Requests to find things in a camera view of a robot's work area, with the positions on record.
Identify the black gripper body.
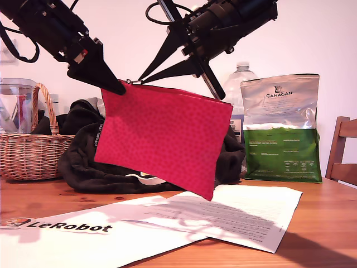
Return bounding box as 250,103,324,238
157,0,243,101
12,0,103,68

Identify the red zip pouch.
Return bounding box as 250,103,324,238
93,79,234,202

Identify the silver green pet food bag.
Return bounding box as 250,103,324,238
239,74,323,184

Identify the large clear water bottle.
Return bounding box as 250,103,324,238
220,61,259,174

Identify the clear plastic jug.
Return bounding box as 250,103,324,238
0,78,38,134

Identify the black grey hooded jacket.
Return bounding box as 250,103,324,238
57,97,246,194

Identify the large LeRobot sticker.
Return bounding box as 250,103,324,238
0,217,113,234

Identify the printed paper sheet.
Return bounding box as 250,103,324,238
144,184,304,254

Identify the plain white paper sheet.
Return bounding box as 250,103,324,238
0,195,209,268

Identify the wooden chair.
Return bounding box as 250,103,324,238
325,116,357,188

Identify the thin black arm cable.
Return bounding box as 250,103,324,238
0,22,40,64

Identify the white wall switch plate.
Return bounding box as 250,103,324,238
0,39,18,65

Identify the wicker basket with handle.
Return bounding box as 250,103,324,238
0,83,76,181

